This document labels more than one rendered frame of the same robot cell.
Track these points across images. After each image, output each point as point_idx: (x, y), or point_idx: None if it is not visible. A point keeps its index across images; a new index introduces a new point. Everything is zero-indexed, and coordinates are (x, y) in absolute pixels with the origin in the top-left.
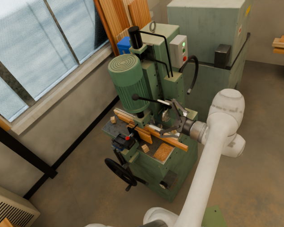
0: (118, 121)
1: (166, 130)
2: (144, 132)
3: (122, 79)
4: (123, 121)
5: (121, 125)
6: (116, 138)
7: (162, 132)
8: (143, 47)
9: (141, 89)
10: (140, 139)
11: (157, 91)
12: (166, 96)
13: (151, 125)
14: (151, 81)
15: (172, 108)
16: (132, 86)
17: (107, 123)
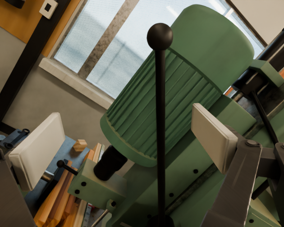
0: (78, 156)
1: (9, 192)
2: (57, 205)
3: (188, 22)
4: (80, 163)
5: (70, 160)
6: None
7: None
8: (276, 71)
9: (176, 103)
10: (36, 206)
11: (181, 182)
12: (179, 218)
13: (58, 127)
14: None
15: (233, 165)
16: (177, 65)
17: (71, 139)
